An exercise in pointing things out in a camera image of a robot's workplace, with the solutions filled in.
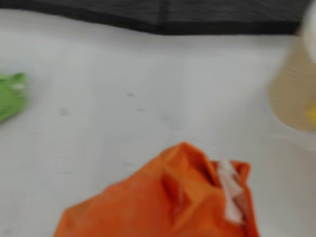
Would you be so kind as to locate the green paper package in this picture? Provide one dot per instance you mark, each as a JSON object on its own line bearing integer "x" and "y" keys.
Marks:
{"x": 12, "y": 98}

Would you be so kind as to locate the orange paper package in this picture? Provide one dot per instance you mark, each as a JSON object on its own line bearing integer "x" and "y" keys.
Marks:
{"x": 148, "y": 197}

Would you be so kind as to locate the yellow handwritten welcome sign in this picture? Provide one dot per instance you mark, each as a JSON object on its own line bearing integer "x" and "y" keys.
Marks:
{"x": 311, "y": 116}

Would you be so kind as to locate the short black foam border strip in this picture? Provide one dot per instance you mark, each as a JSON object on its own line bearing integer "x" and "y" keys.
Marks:
{"x": 222, "y": 17}

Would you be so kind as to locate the paper cup with green tag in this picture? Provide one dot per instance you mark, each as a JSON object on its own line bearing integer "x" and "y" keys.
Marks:
{"x": 288, "y": 86}

